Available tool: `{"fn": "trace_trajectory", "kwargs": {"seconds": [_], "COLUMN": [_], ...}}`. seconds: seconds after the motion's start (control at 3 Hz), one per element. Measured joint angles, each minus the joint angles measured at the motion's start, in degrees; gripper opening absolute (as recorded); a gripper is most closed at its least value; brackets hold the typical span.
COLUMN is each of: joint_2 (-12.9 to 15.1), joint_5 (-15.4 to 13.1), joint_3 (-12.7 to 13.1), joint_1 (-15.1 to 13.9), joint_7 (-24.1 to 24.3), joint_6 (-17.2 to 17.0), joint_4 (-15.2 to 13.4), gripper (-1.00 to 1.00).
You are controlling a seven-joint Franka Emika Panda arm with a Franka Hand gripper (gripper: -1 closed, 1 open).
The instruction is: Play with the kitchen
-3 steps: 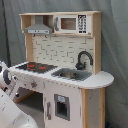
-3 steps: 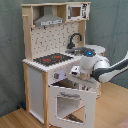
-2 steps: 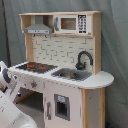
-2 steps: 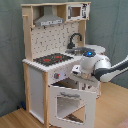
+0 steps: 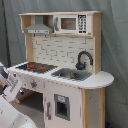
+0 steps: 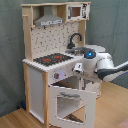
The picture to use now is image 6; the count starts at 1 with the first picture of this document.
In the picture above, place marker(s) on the wooden toy kitchen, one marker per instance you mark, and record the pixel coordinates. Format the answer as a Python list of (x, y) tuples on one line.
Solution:
[(46, 40)]

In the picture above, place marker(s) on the metal sink basin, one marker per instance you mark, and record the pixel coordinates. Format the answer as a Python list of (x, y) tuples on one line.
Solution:
[(78, 50)]

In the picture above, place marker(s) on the left red oven knob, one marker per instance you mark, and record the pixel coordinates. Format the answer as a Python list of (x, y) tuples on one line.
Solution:
[(56, 76)]

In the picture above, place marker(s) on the white oven door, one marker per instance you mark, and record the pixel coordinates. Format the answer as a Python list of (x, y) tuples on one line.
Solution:
[(64, 101)]

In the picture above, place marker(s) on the grey range hood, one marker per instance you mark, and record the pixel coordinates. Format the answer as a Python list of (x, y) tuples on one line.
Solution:
[(48, 18)]

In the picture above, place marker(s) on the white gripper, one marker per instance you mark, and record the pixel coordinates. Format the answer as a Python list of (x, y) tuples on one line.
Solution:
[(78, 70)]

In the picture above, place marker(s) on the black stovetop red burners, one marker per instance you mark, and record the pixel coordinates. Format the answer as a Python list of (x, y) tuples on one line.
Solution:
[(52, 59)]

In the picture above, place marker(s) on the black faucet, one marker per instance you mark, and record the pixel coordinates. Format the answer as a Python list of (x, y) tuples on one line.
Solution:
[(73, 41)]

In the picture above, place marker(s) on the toy microwave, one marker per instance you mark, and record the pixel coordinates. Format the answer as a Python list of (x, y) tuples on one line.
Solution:
[(77, 11)]

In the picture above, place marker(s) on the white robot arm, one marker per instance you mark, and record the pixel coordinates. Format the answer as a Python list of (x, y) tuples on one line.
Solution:
[(102, 63)]

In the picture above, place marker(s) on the white cabinet door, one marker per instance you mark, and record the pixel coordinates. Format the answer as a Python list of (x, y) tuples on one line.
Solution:
[(90, 86)]

